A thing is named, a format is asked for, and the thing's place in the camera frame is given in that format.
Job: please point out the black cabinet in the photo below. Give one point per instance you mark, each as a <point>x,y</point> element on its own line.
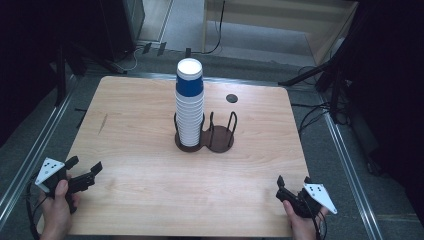
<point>121,26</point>

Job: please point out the black metal stand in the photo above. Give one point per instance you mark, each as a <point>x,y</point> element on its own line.
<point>61,73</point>

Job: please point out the blue banded paper cup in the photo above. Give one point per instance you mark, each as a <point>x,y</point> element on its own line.
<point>189,85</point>

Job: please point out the person's left hand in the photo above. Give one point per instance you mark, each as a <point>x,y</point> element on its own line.
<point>55,216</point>

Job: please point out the black round table grommet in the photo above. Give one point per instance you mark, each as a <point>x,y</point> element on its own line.
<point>231,98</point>

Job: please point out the metal floor rail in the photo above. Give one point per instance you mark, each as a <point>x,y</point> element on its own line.
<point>351,173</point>
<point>31,151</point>

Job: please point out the person's right hand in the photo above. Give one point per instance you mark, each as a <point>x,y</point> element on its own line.
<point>305,228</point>

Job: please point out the stack of ribbed paper cups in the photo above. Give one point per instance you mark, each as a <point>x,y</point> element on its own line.
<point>189,121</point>

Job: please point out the black tripod stand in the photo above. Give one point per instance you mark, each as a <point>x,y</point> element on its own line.
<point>308,74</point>

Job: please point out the dark brown cup holder rack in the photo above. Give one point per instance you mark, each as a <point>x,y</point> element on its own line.
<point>220,139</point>

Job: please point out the light wooden shelf frame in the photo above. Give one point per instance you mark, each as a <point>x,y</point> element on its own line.
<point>283,20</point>

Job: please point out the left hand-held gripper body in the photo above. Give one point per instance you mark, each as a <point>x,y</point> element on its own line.
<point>49,170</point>

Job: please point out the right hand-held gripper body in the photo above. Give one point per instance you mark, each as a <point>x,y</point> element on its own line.
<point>320,196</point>

